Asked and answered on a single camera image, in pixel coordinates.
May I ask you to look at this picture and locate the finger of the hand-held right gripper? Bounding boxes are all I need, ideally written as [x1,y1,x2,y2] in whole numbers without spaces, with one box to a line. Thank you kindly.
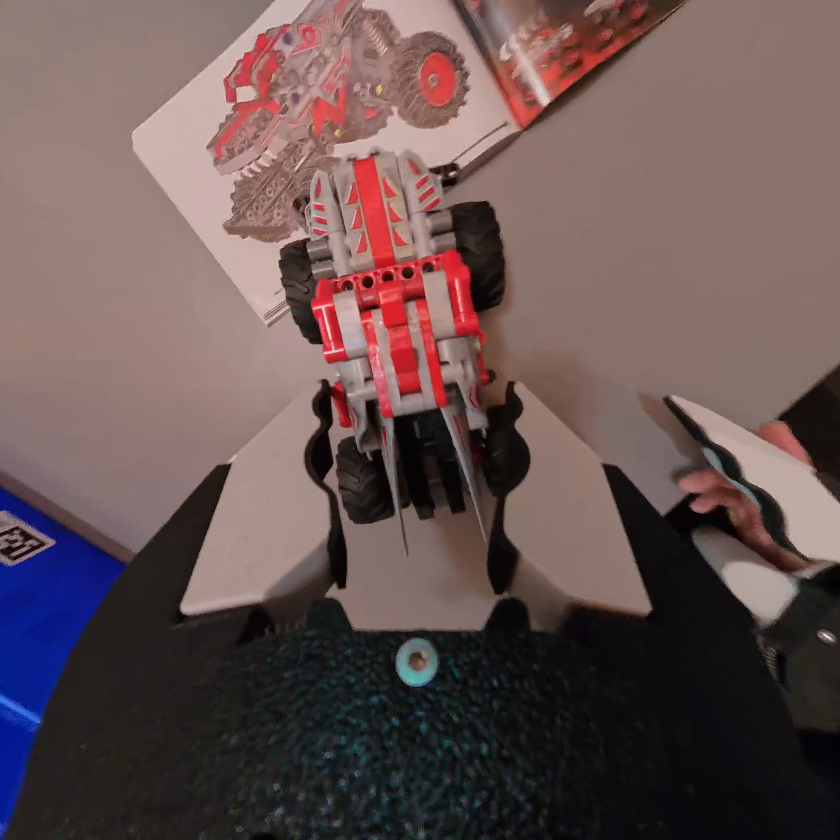
[663,394,840,563]

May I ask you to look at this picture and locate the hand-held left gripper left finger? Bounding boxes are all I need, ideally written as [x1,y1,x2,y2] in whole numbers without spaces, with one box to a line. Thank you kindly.
[178,379,347,618]

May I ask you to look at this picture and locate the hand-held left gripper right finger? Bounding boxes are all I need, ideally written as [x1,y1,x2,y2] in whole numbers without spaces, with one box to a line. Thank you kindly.
[487,381,652,632]

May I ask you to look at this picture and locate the red grey toy monster truck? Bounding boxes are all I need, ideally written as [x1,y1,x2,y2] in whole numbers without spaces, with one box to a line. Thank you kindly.
[278,147,508,559]

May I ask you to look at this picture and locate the grey desk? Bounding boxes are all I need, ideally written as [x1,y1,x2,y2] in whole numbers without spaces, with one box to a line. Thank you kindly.
[0,0,840,567]

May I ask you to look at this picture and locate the person's right hand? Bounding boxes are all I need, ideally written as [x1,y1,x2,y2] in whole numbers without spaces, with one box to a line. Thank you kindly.
[676,422,819,574]

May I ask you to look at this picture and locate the blue plastic bin with tag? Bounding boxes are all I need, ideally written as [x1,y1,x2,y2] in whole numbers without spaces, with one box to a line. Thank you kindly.
[0,486,127,727]

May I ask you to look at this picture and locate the toy truck instruction booklet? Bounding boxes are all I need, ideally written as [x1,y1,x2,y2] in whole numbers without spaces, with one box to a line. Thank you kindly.
[130,0,691,328]

